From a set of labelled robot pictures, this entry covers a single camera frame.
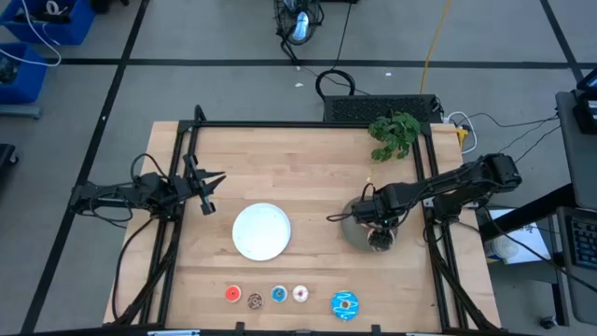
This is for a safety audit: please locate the grey round plate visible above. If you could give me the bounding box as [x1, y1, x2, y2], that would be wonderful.
[340, 198, 400, 256]

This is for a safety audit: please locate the green potted plant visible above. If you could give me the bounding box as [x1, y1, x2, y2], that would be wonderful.
[368, 111, 422, 162]

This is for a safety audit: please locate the yellow hanging cable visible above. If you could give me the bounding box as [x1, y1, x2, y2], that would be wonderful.
[419, 0, 454, 95]

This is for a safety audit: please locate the coiled black cable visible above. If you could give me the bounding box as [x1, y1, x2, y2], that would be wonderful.
[314, 68, 357, 100]

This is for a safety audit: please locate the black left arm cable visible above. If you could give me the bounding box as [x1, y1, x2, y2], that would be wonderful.
[111, 215, 160, 323]

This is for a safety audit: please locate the black floor fan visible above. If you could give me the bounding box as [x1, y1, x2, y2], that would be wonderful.
[273, 0, 325, 47]

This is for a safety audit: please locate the white round plate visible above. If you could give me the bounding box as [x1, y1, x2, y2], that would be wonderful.
[231, 202, 292, 262]

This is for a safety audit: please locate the large blue storage bin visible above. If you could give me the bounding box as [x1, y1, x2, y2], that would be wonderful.
[0, 0, 97, 47]

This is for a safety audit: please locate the large blue frosted donut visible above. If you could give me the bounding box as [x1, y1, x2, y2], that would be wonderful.
[330, 290, 361, 322]

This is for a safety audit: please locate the black keyboard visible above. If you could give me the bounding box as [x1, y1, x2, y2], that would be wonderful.
[570, 217, 597, 272]

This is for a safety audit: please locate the white paper sheet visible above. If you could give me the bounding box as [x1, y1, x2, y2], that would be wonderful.
[484, 208, 552, 265]

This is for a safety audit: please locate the white looped power cable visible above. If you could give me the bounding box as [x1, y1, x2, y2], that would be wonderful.
[446, 110, 479, 156]

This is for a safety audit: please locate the black aluminium table frame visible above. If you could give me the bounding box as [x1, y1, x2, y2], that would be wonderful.
[104, 105, 503, 335]

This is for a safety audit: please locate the grey side desk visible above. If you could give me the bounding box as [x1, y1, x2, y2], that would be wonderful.
[554, 91, 597, 211]

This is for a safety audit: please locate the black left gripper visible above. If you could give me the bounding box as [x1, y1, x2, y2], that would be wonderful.
[176, 153, 229, 217]

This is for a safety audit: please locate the large chocolate frosted donut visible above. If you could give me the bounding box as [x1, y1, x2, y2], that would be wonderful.
[367, 227, 396, 253]

